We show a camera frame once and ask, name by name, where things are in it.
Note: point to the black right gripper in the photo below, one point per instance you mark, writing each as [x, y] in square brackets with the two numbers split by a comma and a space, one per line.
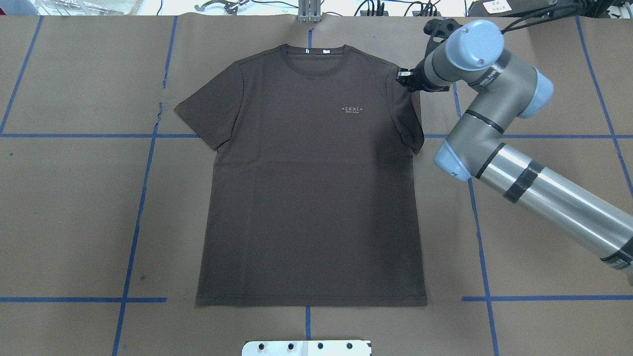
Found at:
[418, 80]

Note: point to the dark brown t-shirt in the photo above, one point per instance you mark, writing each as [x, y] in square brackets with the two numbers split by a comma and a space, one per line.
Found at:
[312, 200]

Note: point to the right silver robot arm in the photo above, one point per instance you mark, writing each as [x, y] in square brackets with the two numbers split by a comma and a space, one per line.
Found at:
[508, 88]

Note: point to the brown paper table cover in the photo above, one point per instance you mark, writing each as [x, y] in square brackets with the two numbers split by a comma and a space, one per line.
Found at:
[105, 194]

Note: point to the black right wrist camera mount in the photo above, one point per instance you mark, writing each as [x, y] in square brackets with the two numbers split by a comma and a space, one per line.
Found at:
[439, 31]

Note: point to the aluminium profile post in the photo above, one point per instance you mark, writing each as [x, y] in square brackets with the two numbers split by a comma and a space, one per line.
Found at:
[309, 11]

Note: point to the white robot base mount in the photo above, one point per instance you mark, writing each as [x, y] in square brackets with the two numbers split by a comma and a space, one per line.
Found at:
[308, 348]

